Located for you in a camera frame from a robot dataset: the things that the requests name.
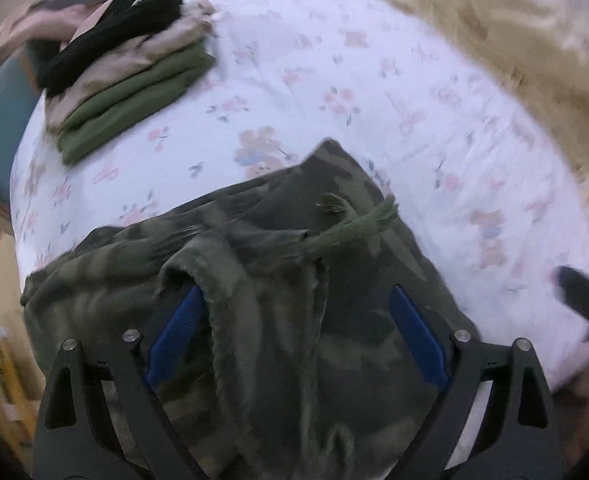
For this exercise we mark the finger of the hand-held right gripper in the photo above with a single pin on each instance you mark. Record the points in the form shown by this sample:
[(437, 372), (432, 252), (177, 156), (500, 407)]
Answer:
[(587, 300)]

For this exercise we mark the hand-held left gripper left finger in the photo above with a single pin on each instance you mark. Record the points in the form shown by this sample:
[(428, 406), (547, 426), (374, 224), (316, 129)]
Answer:
[(174, 335)]

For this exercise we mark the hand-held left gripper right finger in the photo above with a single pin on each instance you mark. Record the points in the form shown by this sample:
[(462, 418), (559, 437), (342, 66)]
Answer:
[(417, 335)]

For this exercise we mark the camouflage pants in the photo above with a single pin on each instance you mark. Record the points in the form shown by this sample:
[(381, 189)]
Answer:
[(284, 350)]

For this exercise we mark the green folded pants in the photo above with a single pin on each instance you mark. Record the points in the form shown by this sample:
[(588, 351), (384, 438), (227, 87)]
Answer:
[(134, 100)]

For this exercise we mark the yellow wooden rack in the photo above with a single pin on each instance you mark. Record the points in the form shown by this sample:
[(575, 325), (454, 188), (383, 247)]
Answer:
[(4, 390)]

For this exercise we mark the teal headboard cushion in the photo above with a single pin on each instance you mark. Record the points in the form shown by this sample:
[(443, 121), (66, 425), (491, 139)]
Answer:
[(2, 125)]

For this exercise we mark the beige folded clothes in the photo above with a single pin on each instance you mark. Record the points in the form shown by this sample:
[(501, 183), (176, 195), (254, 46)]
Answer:
[(119, 62)]

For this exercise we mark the cream duvet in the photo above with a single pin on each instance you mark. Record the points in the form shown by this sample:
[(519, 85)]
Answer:
[(524, 20)]

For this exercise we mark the black folded cloth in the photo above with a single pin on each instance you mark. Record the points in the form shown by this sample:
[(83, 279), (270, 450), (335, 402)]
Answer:
[(119, 30)]

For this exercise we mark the pile of pink clothes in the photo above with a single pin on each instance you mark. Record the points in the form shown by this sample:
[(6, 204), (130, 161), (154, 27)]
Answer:
[(34, 22)]

